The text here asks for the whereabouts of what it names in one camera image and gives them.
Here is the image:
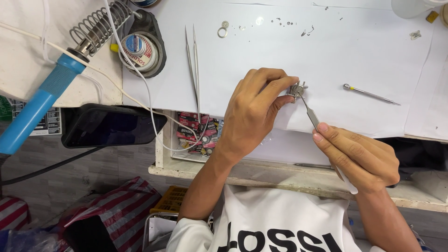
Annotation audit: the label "metal chair frame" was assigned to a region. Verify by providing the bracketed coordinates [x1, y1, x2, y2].
[141, 211, 180, 252]

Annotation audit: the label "thin grey metal tool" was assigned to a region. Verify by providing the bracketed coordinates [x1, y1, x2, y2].
[294, 162, 335, 170]

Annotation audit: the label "white cable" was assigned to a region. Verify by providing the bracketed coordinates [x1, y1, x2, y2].
[104, 0, 211, 152]

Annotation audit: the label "large white paper sheet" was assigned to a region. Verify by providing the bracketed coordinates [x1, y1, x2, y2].
[122, 0, 435, 139]

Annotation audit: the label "red white striped bag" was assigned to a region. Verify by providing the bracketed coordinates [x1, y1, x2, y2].
[57, 176, 162, 252]

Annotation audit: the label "blue handled soldering iron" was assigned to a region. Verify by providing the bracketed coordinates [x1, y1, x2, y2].
[0, 48, 92, 155]

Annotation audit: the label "round soldering paste tin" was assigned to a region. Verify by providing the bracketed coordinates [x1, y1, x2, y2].
[120, 33, 159, 73]

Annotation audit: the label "black soldering stand base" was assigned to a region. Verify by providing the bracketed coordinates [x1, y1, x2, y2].
[120, 9, 168, 79]

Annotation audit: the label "white plastic container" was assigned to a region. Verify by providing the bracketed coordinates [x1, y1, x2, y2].
[391, 0, 448, 19]

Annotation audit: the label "clear blue plastic bag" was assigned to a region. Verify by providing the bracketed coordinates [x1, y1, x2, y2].
[0, 227, 65, 252]

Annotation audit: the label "steel tweezers with white grip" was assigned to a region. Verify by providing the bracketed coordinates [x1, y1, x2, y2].
[297, 92, 359, 195]

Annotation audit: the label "yellow plastic crate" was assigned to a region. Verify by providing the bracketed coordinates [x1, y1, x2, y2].
[150, 185, 189, 214]

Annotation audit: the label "long pointed steel tweezers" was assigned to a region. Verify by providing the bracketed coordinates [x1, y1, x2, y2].
[184, 24, 202, 124]

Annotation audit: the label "small steel watch screwdriver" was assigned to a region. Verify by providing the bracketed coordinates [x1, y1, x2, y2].
[343, 83, 402, 106]

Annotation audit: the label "white cloth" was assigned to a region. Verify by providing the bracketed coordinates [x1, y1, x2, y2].
[0, 0, 124, 108]

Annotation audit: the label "person's right hand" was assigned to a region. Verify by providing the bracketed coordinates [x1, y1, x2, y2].
[312, 122, 400, 194]

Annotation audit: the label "printed black and white sheet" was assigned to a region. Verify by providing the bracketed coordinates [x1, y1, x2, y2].
[0, 95, 62, 136]

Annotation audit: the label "scattered tiny watch parts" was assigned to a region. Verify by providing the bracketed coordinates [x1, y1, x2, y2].
[238, 5, 345, 38]

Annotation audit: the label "black cable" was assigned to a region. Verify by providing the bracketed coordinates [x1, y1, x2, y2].
[0, 146, 106, 186]

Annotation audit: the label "silver watch movement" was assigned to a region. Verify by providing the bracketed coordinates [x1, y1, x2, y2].
[287, 80, 309, 104]

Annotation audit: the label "person's white printed shirt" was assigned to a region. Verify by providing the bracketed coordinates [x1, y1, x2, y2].
[166, 184, 387, 252]

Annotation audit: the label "person's left hand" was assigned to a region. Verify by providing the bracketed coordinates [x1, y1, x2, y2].
[219, 68, 300, 161]

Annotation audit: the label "black smartphone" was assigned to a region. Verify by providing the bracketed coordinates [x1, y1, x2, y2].
[61, 103, 168, 149]

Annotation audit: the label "white tray of battery packs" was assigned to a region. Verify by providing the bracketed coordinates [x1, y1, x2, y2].
[170, 111, 225, 164]

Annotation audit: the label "thin cream cable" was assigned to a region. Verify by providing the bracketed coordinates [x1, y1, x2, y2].
[0, 22, 199, 133]

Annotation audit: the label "coiled wire soldering iron holder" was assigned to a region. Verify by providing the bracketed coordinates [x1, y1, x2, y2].
[69, 0, 134, 57]

